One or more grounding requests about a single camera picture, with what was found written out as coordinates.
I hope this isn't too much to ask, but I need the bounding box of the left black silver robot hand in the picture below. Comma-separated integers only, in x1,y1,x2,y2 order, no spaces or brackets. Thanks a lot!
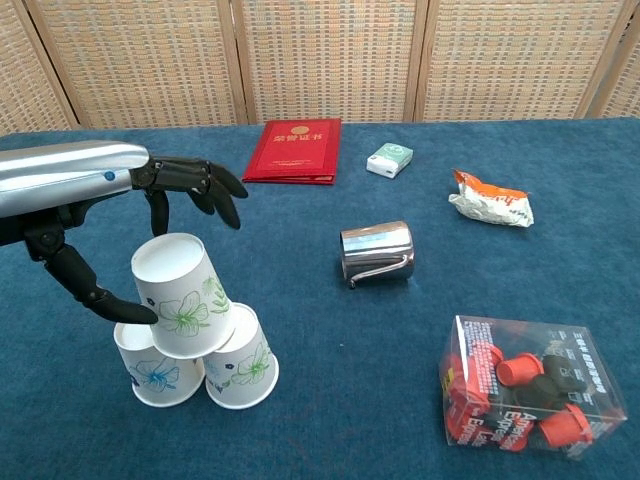
0,139,249,325

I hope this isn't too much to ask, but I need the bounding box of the white paper cup green flower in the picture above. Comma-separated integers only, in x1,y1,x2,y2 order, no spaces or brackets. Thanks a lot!
130,232,236,360
202,302,280,411

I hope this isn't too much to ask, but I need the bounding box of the white paper cup blue flower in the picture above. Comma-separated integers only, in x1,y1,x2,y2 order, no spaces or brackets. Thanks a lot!
113,319,206,408

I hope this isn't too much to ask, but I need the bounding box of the red certificate folder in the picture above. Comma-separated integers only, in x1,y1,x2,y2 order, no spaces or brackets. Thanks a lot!
241,117,343,187

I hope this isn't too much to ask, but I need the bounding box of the woven bamboo folding screen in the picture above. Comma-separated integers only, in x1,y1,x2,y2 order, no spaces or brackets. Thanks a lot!
0,0,640,137

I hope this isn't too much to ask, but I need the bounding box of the stainless steel pitcher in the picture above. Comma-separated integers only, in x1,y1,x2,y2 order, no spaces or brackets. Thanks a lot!
339,220,416,291

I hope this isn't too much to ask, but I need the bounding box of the green white tissue pack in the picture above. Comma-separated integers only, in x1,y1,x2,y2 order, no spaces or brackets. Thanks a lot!
365,142,416,178

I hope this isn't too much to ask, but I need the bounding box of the orange white snack bag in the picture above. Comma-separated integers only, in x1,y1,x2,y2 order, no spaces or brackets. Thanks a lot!
447,168,535,230

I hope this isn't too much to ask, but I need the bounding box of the clear box of coffee capsules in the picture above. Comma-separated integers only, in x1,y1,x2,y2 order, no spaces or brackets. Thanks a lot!
438,314,629,462

